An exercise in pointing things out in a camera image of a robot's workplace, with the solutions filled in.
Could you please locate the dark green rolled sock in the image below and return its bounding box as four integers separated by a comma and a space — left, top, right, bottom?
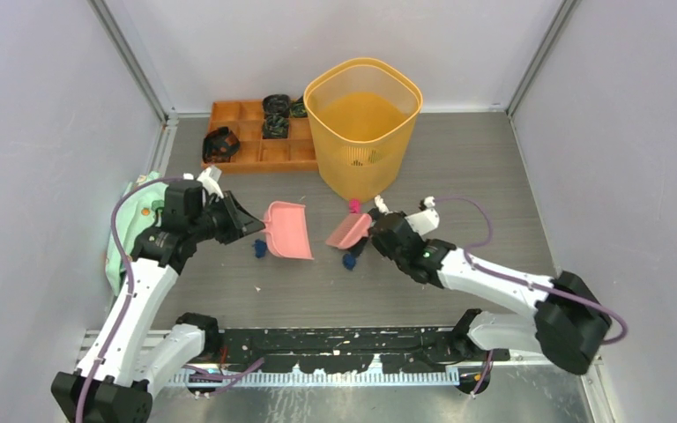
289, 97, 308, 119

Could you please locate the orange compartment tray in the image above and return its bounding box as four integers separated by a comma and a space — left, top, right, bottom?
201, 100, 318, 174

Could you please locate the green patterned cloth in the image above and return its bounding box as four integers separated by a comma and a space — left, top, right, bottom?
105, 183, 167, 297

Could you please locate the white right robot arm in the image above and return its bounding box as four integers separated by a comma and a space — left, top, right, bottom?
369, 210, 615, 375

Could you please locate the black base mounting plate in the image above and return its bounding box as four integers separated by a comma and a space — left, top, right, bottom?
191, 326, 487, 375

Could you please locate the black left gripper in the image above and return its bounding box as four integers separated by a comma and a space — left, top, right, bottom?
189, 191, 264, 245

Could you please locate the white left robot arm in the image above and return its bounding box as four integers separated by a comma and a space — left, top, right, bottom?
50, 178, 265, 422

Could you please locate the dark blue paper scrap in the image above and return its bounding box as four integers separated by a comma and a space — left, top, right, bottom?
342, 253, 357, 271

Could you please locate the pink plastic dustpan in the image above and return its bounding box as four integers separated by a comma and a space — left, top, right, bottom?
263, 201, 314, 260

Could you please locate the black rolled sock top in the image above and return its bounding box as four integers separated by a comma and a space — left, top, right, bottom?
262, 93, 292, 118

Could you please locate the yellow mesh waste basket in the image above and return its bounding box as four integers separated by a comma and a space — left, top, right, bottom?
303, 57, 423, 202

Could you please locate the black green rolled sock middle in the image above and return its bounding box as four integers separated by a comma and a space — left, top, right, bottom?
262, 115, 289, 139

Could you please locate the pink hand brush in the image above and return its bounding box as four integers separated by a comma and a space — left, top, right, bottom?
325, 213, 373, 250

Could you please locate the white paper scrap left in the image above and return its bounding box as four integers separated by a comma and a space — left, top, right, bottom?
374, 195, 390, 214

